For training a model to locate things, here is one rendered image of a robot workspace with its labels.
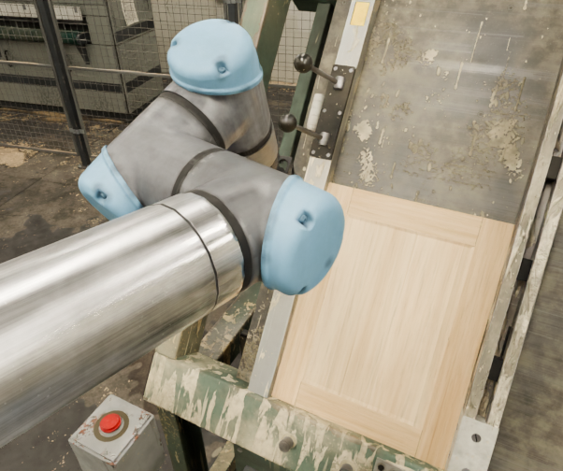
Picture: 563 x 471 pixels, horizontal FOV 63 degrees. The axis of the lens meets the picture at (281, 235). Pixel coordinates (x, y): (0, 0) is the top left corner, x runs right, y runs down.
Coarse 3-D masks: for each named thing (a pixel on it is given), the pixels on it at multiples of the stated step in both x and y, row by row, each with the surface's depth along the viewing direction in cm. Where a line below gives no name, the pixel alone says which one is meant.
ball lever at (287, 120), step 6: (282, 114) 89; (288, 114) 89; (282, 120) 88; (288, 120) 88; (294, 120) 89; (282, 126) 89; (288, 126) 89; (294, 126) 89; (300, 126) 92; (288, 132) 90; (306, 132) 93; (312, 132) 94; (324, 132) 96; (318, 138) 96; (324, 138) 96; (324, 144) 96
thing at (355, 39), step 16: (352, 0) 97; (368, 0) 96; (352, 16) 97; (368, 16) 96; (352, 32) 97; (368, 32) 97; (352, 48) 97; (352, 64) 96; (352, 96) 98; (336, 144) 97; (320, 160) 98; (336, 160) 100; (320, 176) 98; (272, 304) 100; (288, 304) 99; (272, 320) 100; (288, 320) 98; (272, 336) 99; (272, 352) 99; (256, 368) 100; (272, 368) 99; (256, 384) 100; (272, 384) 100
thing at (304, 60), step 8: (296, 56) 89; (304, 56) 88; (296, 64) 89; (304, 64) 88; (312, 64) 89; (304, 72) 90; (320, 72) 92; (336, 80) 95; (344, 80) 96; (336, 88) 96
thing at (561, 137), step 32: (544, 128) 83; (544, 160) 80; (544, 192) 83; (544, 224) 79; (512, 256) 81; (544, 256) 79; (512, 288) 80; (512, 320) 83; (480, 352) 84; (512, 352) 80; (480, 384) 81; (480, 416) 84; (480, 448) 81
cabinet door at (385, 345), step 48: (336, 192) 98; (384, 240) 94; (432, 240) 91; (480, 240) 88; (336, 288) 97; (384, 288) 94; (432, 288) 90; (480, 288) 87; (288, 336) 100; (336, 336) 97; (384, 336) 93; (432, 336) 90; (480, 336) 87; (288, 384) 100; (336, 384) 96; (384, 384) 93; (432, 384) 89; (384, 432) 92; (432, 432) 89
